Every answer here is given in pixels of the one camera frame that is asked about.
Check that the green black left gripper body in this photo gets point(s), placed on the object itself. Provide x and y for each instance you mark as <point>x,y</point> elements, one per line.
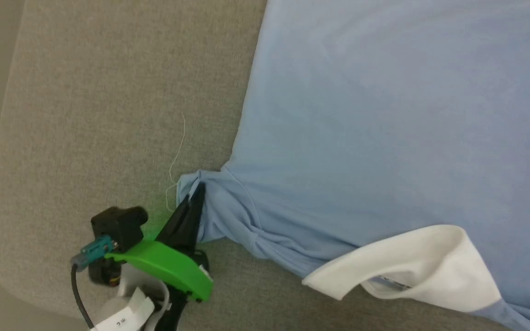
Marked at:
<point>168,266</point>

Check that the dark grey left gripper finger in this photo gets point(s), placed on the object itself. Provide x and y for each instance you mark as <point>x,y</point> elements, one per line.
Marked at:
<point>177,225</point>
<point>195,216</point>

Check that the light blue white-collared shirt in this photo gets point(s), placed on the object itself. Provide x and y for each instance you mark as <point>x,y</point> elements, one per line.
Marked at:
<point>384,115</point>

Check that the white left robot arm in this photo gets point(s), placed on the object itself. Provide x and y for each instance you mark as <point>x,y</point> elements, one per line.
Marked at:
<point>131,280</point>

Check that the thin white loose thread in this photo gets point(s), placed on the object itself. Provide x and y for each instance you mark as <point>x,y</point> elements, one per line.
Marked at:
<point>184,131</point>

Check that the grey fabric sofa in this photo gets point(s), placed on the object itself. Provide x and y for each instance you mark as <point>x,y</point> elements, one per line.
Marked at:
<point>108,92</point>

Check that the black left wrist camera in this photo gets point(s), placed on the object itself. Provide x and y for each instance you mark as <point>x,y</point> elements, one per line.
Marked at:
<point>120,227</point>

